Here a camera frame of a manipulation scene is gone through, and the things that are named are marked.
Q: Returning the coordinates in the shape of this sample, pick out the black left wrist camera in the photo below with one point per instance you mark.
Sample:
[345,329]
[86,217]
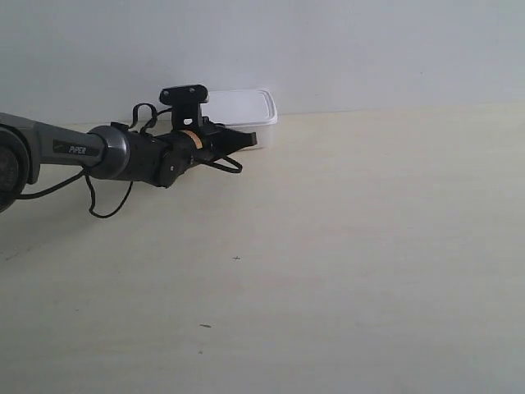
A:
[185,103]

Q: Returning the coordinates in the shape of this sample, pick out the white lidded plastic container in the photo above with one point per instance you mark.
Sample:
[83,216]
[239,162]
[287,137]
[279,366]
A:
[245,110]

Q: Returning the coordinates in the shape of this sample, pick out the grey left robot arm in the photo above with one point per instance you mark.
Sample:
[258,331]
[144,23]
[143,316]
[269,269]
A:
[111,152]

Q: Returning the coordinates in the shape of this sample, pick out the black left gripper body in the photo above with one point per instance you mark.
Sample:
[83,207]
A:
[185,149]

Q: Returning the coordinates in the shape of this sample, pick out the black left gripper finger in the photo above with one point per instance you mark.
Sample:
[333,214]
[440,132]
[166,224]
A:
[228,140]

